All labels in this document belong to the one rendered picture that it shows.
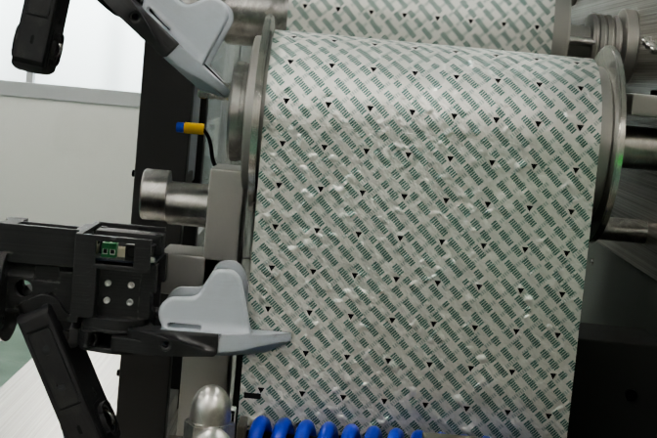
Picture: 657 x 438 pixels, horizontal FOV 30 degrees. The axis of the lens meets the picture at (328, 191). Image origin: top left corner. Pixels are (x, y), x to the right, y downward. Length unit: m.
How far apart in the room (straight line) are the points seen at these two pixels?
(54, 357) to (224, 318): 0.12
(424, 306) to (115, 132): 5.70
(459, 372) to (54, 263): 0.29
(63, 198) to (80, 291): 5.76
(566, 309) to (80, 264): 0.34
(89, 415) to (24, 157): 5.78
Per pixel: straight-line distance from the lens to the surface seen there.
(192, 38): 0.92
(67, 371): 0.87
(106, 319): 0.85
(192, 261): 0.94
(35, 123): 6.61
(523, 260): 0.87
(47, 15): 0.93
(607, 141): 0.88
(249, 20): 1.14
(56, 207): 6.62
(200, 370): 0.97
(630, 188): 1.14
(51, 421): 1.33
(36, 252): 0.87
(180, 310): 0.86
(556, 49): 1.12
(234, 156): 0.90
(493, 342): 0.88
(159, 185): 0.95
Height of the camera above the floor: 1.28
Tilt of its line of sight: 5 degrees down
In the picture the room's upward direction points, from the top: 5 degrees clockwise
